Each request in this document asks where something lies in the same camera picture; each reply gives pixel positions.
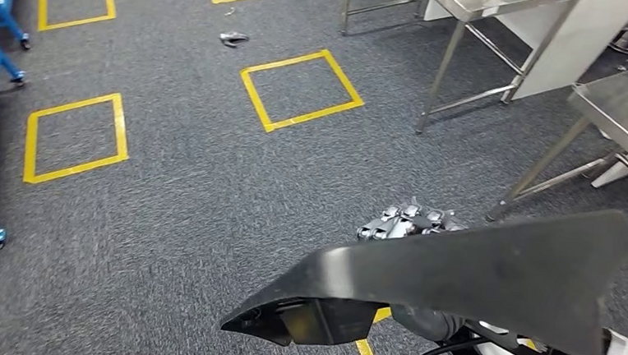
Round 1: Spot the stainless steel table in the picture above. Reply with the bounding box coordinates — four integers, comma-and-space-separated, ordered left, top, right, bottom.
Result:
335, 0, 581, 145

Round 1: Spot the stainless steel workbench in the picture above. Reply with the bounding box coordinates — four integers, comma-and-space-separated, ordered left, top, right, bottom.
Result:
484, 47, 628, 230

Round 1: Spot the black plastic plate frame part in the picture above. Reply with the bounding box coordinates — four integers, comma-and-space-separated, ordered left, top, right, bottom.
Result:
218, 186, 628, 355

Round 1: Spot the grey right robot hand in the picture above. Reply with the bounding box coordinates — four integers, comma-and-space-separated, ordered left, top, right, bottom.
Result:
355, 193, 471, 248

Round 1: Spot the small grey metal object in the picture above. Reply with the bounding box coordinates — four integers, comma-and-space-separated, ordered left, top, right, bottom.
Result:
217, 30, 252, 50

